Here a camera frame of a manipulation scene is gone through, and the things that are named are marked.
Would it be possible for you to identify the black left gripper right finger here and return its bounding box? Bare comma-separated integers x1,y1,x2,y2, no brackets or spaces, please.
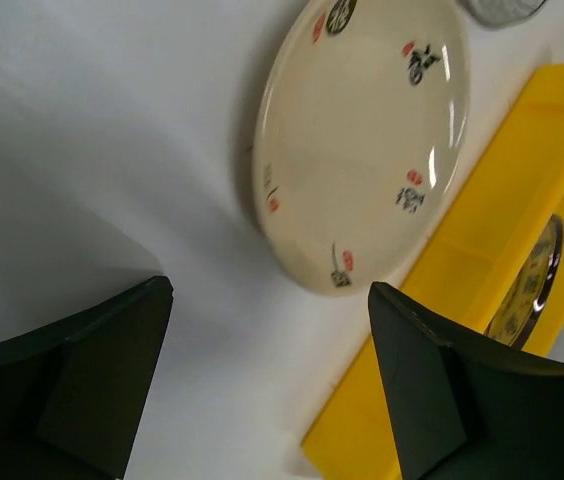
368,282,564,479

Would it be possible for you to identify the grey glass plate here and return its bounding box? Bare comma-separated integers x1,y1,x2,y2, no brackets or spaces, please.
457,0,547,29

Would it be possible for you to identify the cream plate with calligraphy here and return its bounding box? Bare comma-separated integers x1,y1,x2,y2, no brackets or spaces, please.
252,1,470,296

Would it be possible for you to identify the yellow plastic bin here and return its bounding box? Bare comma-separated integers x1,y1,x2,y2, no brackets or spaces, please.
302,64,564,479

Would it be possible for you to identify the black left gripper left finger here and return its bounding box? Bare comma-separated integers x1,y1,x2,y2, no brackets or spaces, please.
0,276,173,479

